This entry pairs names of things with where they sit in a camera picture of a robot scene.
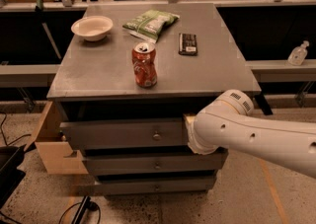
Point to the wooden box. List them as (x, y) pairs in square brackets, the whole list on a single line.
[(55, 152)]

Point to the dented red soda can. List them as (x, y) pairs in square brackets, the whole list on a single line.
[(143, 56)]

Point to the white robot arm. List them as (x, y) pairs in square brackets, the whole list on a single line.
[(228, 123)]

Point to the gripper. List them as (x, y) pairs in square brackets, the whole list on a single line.
[(201, 143)]

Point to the grey bench rail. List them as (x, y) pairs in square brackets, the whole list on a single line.
[(19, 76)]

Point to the white bowl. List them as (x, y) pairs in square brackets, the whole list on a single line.
[(92, 28)]

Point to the grey drawer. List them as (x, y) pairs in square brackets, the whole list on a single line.
[(183, 160), (156, 185), (125, 133)]

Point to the grey middle drawer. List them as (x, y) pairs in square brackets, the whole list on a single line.
[(183, 160)]

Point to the grey bottom drawer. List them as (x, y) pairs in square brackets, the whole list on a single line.
[(156, 185)]

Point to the black chocolate bar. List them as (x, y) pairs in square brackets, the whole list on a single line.
[(188, 44)]

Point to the clear sanitizer bottle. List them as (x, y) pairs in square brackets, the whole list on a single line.
[(298, 54)]

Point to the green chip bag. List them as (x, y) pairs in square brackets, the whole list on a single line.
[(149, 25)]

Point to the grey drawer cabinet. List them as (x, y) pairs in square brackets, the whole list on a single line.
[(95, 80)]

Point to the grey top drawer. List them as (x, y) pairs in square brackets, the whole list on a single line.
[(125, 133)]

